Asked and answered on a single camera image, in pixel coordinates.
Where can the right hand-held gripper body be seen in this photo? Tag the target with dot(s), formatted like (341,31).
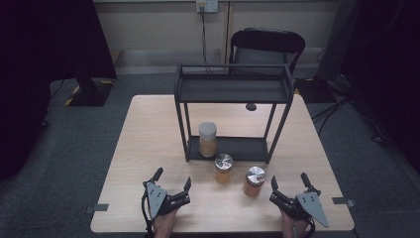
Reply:
(310,205)

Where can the person's right hand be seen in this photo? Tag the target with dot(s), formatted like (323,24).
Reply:
(290,228)

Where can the grey tape strip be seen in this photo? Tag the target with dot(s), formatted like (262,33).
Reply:
(341,200)
(99,208)

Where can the black stand base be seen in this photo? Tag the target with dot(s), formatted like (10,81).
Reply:
(89,94)

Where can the slim silver-lidded orange jar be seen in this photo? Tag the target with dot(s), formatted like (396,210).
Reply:
(223,167)

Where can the black metal two-tier shelf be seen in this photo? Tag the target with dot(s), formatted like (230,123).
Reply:
(232,89)

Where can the wide silver-lidded orange jar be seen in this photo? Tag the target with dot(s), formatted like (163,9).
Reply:
(254,180)

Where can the small dark round object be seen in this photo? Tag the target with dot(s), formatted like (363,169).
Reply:
(251,106)

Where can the person's left hand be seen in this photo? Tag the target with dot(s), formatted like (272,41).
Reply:
(165,226)

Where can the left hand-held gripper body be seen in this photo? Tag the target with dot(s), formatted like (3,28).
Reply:
(157,198)

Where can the black floor box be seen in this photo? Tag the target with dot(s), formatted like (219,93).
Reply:
(313,90)

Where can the black folding chair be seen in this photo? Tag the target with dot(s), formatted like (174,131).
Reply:
(266,41)

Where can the white-lidded glass jar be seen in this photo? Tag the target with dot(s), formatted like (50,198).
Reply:
(208,140)

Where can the dark curtain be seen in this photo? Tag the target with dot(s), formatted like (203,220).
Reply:
(386,66)
(39,66)

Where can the white wall socket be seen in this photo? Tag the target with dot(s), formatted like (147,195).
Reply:
(207,5)

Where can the grey stand column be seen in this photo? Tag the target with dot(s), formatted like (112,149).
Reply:
(336,39)

